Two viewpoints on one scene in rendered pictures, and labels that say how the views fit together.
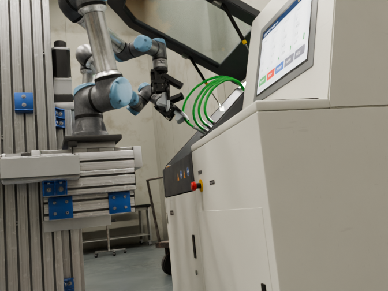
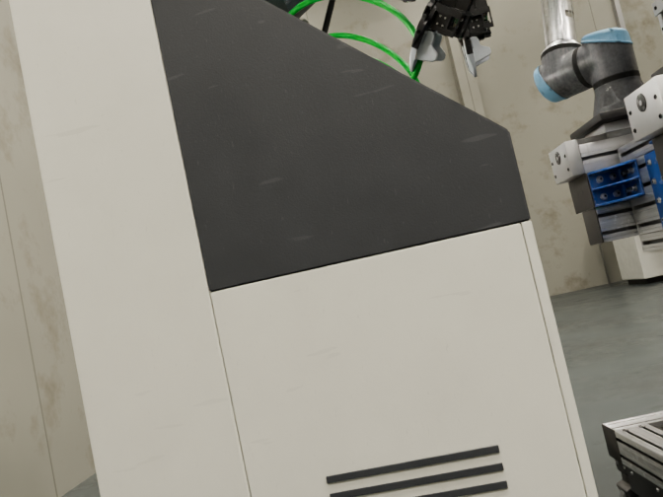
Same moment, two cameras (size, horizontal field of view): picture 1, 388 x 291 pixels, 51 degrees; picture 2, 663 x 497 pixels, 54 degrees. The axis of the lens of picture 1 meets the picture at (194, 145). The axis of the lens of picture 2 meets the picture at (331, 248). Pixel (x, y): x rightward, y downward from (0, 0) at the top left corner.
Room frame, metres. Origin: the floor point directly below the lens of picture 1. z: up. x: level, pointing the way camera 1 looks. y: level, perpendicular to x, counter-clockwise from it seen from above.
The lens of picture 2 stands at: (3.53, 0.30, 0.73)
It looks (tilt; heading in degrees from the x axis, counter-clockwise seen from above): 4 degrees up; 202
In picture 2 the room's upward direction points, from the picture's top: 12 degrees counter-clockwise
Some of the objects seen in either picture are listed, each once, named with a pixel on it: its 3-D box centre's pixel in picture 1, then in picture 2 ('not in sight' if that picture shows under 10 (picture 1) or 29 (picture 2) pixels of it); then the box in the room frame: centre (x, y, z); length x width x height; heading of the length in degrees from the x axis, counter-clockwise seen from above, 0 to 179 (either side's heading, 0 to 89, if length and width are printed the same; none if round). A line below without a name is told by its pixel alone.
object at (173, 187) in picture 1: (179, 178); not in sight; (2.06, 0.09, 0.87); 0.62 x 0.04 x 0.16; 15
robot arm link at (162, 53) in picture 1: (158, 50); not in sight; (1.92, 0.13, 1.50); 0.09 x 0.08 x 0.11; 150
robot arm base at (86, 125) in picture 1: (89, 128); (620, 97); (1.66, 0.43, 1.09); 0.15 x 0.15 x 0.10
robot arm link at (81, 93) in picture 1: (89, 101); (607, 55); (1.66, 0.42, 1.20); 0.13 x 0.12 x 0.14; 60
